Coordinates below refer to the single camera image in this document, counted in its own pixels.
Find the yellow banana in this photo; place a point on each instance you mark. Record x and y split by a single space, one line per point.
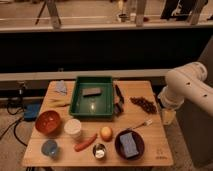
58 103

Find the grey block in tray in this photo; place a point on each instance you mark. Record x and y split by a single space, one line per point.
91 92

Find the blue glass cup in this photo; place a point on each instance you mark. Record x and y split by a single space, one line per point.
50 148

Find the bunch of dark grapes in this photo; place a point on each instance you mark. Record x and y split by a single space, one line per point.
146 105

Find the blue sponge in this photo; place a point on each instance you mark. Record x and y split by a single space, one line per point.
129 145

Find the green plastic tray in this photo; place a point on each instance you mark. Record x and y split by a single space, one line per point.
92 107

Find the dark round plate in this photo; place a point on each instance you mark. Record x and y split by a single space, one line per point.
139 143

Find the light blue cloth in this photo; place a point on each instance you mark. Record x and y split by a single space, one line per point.
61 87

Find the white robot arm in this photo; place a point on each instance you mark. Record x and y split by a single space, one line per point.
185 82

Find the blue box on floor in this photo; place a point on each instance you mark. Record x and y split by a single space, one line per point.
32 111

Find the yellow apple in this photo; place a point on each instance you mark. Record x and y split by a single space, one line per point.
106 133

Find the white cup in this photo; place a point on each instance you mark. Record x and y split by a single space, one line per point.
73 127

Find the small silver cup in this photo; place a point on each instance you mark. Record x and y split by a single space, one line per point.
99 151

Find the red bowl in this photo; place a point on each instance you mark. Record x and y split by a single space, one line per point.
48 122

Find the orange carrot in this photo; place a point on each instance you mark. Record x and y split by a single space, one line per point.
85 143

